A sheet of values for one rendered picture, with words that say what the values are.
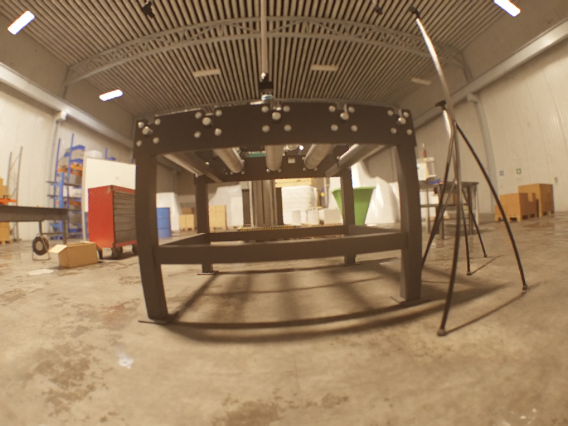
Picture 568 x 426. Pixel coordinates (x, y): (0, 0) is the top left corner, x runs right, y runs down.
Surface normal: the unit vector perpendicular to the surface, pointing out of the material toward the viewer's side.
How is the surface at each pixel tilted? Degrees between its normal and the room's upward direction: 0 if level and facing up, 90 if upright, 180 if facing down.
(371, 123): 90
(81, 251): 90
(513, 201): 90
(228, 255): 90
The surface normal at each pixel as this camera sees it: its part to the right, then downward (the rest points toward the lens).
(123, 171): 0.93, -0.06
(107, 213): 0.06, -0.01
